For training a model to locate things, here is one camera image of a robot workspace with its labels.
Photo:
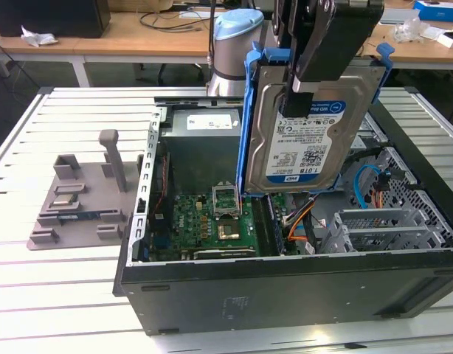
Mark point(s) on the black graphics card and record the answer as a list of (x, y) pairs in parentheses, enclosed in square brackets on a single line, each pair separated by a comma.
[(223, 253)]

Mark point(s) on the hard disk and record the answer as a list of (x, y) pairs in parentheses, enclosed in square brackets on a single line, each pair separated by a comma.
[(304, 147)]

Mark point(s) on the green motherboard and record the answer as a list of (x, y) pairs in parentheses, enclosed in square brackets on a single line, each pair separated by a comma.
[(189, 217)]

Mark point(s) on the small white box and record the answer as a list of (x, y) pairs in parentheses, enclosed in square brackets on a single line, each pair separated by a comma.
[(451, 40)]

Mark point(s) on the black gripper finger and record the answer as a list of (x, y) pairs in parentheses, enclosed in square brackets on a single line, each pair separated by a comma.
[(285, 22), (341, 37)]

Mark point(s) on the CPU socket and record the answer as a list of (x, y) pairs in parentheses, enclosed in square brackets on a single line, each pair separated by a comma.
[(228, 230)]

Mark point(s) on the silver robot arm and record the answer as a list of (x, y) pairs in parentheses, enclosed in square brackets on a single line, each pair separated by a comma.
[(230, 55)]

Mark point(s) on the clear plastic bag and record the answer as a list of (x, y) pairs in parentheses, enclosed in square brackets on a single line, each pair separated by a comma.
[(409, 31)]

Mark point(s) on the loose RAM stick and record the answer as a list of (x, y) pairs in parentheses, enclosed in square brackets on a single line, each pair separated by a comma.
[(86, 216)]

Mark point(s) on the installed RAM stick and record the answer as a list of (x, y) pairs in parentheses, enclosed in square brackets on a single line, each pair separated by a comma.
[(276, 228)]

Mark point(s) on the crumpled white paper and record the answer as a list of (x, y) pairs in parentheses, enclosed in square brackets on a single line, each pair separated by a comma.
[(38, 37)]

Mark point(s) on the grey power supply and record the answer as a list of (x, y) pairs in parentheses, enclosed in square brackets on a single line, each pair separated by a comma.
[(200, 155)]

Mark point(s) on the black RAM slot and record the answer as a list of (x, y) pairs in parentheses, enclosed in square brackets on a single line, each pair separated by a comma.
[(259, 225)]

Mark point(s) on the flat silver box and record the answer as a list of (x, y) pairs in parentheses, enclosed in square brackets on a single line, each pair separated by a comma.
[(400, 16)]

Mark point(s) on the metal optical drive cage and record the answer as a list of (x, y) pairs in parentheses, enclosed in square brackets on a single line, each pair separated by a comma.
[(372, 129)]

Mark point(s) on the grey parts rack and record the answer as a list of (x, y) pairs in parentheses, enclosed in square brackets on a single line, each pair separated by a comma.
[(93, 191)]

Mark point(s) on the silver CPU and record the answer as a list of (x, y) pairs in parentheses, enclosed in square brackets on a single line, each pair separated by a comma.
[(62, 201)]

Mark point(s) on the black open PC case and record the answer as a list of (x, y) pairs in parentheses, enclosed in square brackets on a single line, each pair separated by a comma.
[(285, 295)]

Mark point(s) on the large black box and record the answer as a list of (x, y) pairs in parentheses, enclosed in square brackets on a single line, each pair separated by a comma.
[(57, 18)]

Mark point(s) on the wooden desk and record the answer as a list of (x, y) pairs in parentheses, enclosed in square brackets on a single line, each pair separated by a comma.
[(138, 40)]

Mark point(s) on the blue cardboard box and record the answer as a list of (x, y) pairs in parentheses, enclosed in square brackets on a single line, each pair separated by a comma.
[(440, 9)]

